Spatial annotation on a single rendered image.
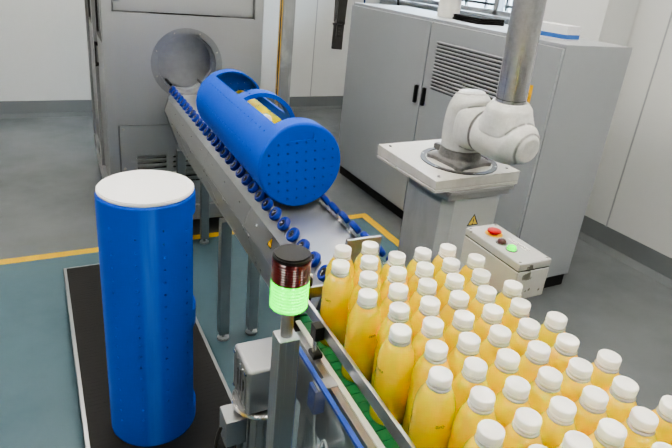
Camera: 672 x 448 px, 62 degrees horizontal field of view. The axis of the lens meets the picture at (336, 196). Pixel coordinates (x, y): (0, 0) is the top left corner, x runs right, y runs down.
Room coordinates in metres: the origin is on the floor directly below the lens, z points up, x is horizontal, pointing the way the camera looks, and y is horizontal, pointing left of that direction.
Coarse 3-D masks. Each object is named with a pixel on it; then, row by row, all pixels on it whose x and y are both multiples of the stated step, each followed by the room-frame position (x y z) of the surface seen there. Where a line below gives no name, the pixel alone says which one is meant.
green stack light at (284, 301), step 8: (272, 288) 0.77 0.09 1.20; (280, 288) 0.76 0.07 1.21; (304, 288) 0.77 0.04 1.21; (272, 296) 0.77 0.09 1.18; (280, 296) 0.76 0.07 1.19; (288, 296) 0.76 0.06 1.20; (296, 296) 0.76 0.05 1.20; (304, 296) 0.77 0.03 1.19; (272, 304) 0.77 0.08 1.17; (280, 304) 0.76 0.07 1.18; (288, 304) 0.76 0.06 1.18; (296, 304) 0.76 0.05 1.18; (304, 304) 0.77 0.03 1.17; (280, 312) 0.76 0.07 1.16; (288, 312) 0.76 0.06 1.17; (296, 312) 0.76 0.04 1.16
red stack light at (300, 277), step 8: (272, 256) 0.79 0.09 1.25; (272, 264) 0.78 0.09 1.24; (280, 264) 0.76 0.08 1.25; (272, 272) 0.77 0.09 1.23; (280, 272) 0.76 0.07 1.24; (288, 272) 0.76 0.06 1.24; (296, 272) 0.76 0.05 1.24; (304, 272) 0.77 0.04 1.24; (272, 280) 0.77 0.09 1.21; (280, 280) 0.76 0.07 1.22; (288, 280) 0.76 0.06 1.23; (296, 280) 0.76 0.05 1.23; (304, 280) 0.77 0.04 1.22; (288, 288) 0.76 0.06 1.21; (296, 288) 0.76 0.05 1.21
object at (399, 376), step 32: (384, 320) 0.91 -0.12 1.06; (416, 320) 0.93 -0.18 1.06; (448, 320) 0.95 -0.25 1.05; (480, 320) 0.94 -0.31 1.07; (512, 320) 0.96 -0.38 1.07; (384, 352) 0.83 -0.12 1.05; (416, 352) 0.85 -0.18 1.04; (448, 352) 0.88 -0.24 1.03; (480, 352) 0.86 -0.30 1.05; (576, 352) 0.85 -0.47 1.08; (384, 384) 0.81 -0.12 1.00; (416, 384) 0.78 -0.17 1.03; (480, 384) 0.75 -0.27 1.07; (576, 384) 0.77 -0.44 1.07; (608, 384) 0.80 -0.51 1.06; (416, 416) 0.71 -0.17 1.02; (448, 416) 0.70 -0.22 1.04; (480, 416) 0.67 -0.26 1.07; (512, 416) 0.70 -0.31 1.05; (544, 416) 0.69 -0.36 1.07; (576, 416) 0.71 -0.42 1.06; (608, 416) 0.73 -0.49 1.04
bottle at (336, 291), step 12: (336, 276) 1.04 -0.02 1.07; (348, 276) 1.06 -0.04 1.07; (324, 288) 1.04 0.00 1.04; (336, 288) 1.03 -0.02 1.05; (348, 288) 1.04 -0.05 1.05; (324, 300) 1.04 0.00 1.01; (336, 300) 1.03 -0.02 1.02; (348, 300) 1.04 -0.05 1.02; (324, 312) 1.04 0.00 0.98; (336, 312) 1.02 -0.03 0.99; (336, 324) 1.03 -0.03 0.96; (336, 336) 1.03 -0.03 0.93
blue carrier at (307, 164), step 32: (224, 96) 2.11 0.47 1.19; (256, 96) 2.03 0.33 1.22; (224, 128) 1.97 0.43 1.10; (256, 128) 1.74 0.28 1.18; (288, 128) 1.65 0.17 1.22; (320, 128) 1.70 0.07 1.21; (256, 160) 1.63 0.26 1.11; (288, 160) 1.66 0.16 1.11; (320, 160) 1.71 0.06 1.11; (288, 192) 1.66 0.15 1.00; (320, 192) 1.71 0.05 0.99
